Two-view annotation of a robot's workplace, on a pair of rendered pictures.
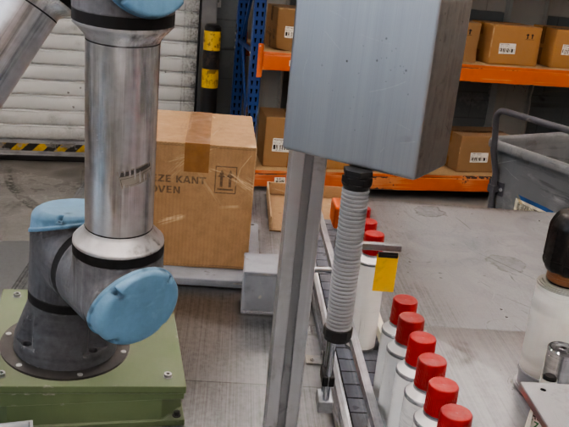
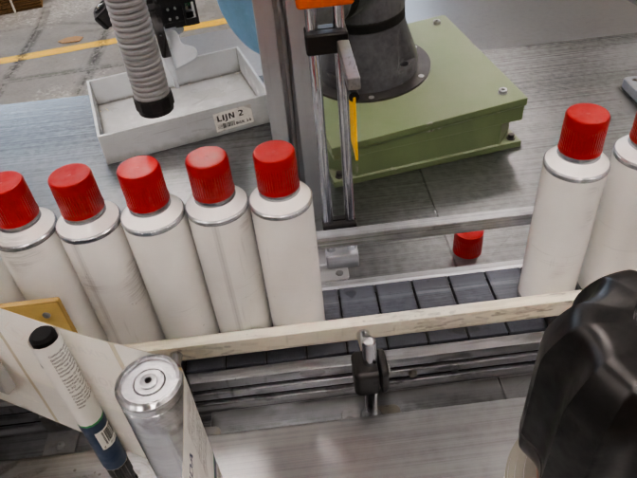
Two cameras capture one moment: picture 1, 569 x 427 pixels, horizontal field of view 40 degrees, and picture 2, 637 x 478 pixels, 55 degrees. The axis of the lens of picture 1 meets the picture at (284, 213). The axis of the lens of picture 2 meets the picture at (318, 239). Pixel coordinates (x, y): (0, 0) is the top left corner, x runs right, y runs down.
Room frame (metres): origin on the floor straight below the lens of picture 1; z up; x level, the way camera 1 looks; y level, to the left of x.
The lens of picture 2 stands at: (0.99, -0.57, 1.34)
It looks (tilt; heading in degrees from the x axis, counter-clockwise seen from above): 41 degrees down; 93
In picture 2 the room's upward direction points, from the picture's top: 6 degrees counter-clockwise
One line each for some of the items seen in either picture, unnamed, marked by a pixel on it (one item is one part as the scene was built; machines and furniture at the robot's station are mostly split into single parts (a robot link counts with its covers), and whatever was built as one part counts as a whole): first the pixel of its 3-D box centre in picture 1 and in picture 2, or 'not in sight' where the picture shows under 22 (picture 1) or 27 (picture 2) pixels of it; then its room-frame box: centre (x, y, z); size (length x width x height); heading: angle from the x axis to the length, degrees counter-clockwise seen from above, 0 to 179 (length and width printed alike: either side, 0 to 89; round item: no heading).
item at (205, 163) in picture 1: (196, 185); not in sight; (1.66, 0.20, 0.99); 0.30 x 0.24 x 0.27; 6
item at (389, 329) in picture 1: (394, 367); (288, 248); (0.94, -0.17, 0.98); 0.05 x 0.05 x 0.20
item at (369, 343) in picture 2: not in sight; (372, 381); (1.00, -0.25, 0.89); 0.03 x 0.03 x 0.12; 5
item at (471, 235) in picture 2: not in sight; (468, 239); (1.13, -0.02, 0.85); 0.03 x 0.03 x 0.03
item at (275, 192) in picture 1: (316, 207); not in sight; (1.99, -0.08, 0.85); 0.30 x 0.26 x 0.04; 5
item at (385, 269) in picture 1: (385, 272); (353, 118); (1.00, -0.15, 1.09); 0.03 x 0.01 x 0.06; 95
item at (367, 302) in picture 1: (367, 291); (563, 214); (1.18, -0.15, 0.98); 0.05 x 0.05 x 0.20
